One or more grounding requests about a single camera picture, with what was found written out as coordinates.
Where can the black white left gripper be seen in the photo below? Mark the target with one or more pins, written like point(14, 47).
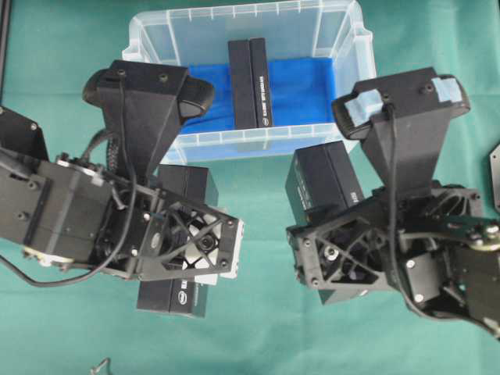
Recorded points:
point(155, 233)

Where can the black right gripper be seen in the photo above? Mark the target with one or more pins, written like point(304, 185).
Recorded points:
point(342, 249)

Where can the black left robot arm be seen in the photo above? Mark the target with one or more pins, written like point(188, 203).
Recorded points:
point(73, 214)

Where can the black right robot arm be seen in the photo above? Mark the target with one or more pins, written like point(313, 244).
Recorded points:
point(437, 251)

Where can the clear plastic storage case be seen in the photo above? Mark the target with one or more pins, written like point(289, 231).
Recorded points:
point(293, 30)

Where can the blue plastic liner sheet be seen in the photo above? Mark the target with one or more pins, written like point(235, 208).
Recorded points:
point(301, 91)

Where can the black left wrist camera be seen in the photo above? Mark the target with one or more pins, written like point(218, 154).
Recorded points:
point(144, 106)

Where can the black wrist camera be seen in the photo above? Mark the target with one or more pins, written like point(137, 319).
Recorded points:
point(401, 121)
point(144, 106)

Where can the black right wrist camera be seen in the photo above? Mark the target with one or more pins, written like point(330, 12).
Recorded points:
point(401, 121)

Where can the bent metal wire clip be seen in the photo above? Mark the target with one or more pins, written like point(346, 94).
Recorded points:
point(104, 367)

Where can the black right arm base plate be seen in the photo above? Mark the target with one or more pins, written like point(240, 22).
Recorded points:
point(493, 174)

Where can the black frame rail left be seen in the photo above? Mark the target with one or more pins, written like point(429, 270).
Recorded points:
point(6, 7)

